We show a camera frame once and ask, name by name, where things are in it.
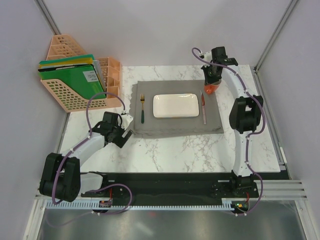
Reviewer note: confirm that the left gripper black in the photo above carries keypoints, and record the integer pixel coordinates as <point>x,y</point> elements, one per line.
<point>120,141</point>

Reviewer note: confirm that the gold fork green handle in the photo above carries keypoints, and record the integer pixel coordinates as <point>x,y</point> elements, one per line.
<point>142,100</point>

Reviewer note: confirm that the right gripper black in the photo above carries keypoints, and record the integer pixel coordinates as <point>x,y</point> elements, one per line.
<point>208,80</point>

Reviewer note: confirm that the right aluminium frame post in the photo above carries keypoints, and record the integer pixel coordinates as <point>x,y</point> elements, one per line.
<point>276,33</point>

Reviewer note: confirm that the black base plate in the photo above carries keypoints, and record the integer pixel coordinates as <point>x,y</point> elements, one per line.
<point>169,188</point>

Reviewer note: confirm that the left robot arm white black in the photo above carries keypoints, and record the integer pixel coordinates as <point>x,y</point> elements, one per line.
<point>61,176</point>

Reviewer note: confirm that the aluminium rail profile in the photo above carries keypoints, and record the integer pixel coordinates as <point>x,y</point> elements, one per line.
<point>272,189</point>

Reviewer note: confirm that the white cable duct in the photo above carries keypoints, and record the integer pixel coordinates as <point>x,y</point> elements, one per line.
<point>95,204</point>

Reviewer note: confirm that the peach file organizer rack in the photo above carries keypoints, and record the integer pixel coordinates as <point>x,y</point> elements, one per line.
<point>108,69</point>

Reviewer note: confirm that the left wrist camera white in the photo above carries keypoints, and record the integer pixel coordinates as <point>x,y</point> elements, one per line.
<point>126,120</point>

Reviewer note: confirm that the green folder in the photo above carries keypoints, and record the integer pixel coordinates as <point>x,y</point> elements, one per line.
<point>82,79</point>

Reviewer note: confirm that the yellow folder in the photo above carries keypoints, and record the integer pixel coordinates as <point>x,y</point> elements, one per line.
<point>81,59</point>

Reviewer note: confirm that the orange mug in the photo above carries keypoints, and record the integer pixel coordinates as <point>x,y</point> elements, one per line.
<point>211,88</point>

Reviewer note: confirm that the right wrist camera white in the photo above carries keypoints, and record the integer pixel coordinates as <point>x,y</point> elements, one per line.
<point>206,57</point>

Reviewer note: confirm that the white rectangular plate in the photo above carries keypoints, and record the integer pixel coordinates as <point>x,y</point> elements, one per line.
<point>184,105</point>

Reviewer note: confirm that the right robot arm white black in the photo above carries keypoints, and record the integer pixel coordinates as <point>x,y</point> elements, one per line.
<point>244,118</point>

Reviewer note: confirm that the knife pink handle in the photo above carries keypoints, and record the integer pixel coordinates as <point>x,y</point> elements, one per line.
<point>203,108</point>

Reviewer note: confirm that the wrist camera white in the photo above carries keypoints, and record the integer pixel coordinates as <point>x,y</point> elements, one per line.
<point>206,57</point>
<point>126,120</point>

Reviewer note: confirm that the aluminium frame post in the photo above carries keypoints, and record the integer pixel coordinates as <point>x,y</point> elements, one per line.
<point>48,16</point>
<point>276,33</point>

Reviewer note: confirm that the grey placemat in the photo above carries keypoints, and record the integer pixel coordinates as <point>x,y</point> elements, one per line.
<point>172,127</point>

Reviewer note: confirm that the left aluminium frame post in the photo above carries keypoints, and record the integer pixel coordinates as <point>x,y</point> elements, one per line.
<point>48,16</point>

